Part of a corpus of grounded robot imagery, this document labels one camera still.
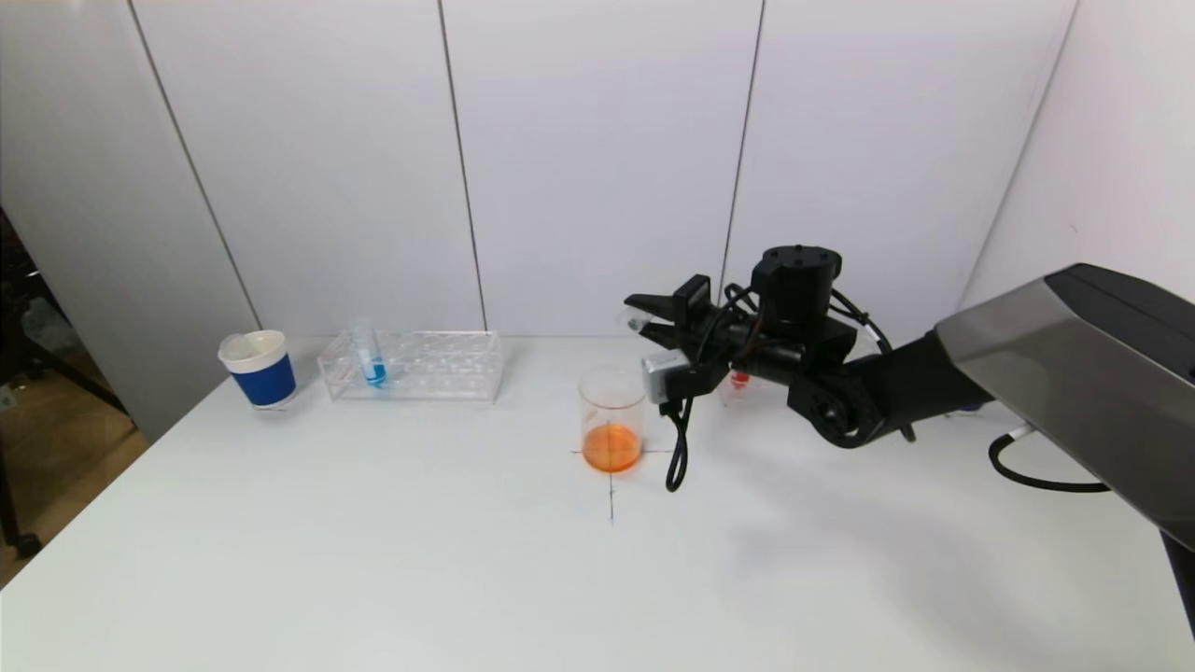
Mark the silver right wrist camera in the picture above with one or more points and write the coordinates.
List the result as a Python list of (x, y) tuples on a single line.
[(665, 375)]

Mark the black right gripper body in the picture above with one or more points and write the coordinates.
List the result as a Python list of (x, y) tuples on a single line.
[(692, 314)]

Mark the test tube with yellow pigment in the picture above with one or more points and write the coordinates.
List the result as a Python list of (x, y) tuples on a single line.
[(635, 324)]

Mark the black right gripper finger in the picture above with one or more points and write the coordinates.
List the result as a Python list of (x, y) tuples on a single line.
[(667, 308), (665, 336)]

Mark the clear glass beaker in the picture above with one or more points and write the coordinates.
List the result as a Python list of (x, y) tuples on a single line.
[(611, 443)]

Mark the test tube with orange pigment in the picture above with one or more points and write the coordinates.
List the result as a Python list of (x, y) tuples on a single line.
[(239, 347)]

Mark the white paper cup blue sleeve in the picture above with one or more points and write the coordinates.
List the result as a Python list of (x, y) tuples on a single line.
[(266, 381)]

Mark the black tripod stand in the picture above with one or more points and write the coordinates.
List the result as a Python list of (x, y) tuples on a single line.
[(19, 537)]

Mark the clear acrylic test tube rack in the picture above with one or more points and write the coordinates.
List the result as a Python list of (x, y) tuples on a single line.
[(733, 397), (439, 369)]

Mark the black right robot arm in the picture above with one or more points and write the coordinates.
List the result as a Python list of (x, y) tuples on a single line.
[(1074, 373)]

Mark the test tube with blue pigment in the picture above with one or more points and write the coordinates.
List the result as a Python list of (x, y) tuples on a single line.
[(375, 371)]

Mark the test tube with red pigment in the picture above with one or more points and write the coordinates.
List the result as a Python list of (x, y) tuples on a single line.
[(739, 379)]

